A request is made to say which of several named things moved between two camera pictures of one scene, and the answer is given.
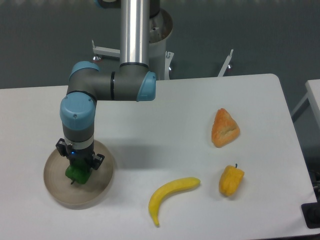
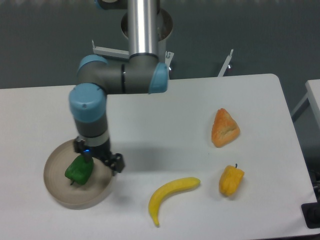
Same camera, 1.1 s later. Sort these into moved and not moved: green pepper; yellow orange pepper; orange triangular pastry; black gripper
Moved: black gripper
Not moved: orange triangular pastry; green pepper; yellow orange pepper
